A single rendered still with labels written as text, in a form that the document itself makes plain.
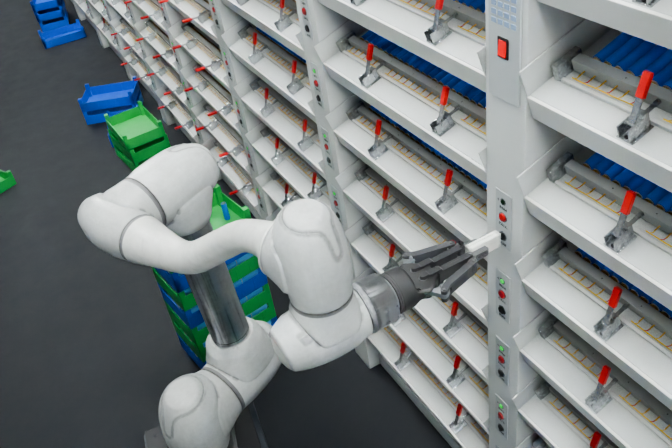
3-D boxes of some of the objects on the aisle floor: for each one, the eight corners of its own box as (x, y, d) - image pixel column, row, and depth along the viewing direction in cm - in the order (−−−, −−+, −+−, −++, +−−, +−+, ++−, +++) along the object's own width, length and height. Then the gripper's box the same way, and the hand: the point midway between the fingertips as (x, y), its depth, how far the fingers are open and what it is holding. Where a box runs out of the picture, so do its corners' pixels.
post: (513, 542, 183) (535, -239, 82) (489, 513, 190) (483, -239, 89) (571, 501, 190) (658, -267, 89) (546, 474, 197) (600, -266, 96)
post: (278, 258, 287) (159, -241, 185) (268, 246, 294) (149, -242, 192) (321, 238, 294) (229, -255, 192) (310, 227, 301) (216, -254, 199)
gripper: (369, 289, 127) (475, 236, 135) (411, 333, 117) (522, 272, 126) (365, 258, 123) (474, 204, 131) (408, 301, 113) (523, 240, 121)
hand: (482, 246), depth 127 cm, fingers closed
